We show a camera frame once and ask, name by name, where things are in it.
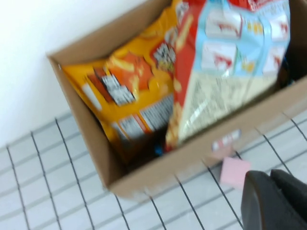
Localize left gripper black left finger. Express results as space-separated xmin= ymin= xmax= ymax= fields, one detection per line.
xmin=240 ymin=169 xmax=298 ymax=230

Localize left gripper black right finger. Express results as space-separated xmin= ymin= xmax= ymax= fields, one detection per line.
xmin=270 ymin=169 xmax=307 ymax=230

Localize red shrimp chips bag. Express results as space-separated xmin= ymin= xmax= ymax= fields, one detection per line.
xmin=165 ymin=0 xmax=292 ymax=152

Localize small blue snack bag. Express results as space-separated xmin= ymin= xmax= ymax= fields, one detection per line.
xmin=152 ymin=143 xmax=166 ymax=158

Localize orange-yellow snack bag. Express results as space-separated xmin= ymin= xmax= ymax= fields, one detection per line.
xmin=61 ymin=0 xmax=192 ymax=165

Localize pink foam cube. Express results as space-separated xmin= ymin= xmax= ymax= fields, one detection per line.
xmin=219 ymin=157 xmax=252 ymax=190

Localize white label red handwritten characters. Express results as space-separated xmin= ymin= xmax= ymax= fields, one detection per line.
xmin=211 ymin=129 xmax=242 ymax=152

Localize cardboard box with F2 print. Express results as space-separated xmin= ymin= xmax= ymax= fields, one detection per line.
xmin=47 ymin=0 xmax=307 ymax=200

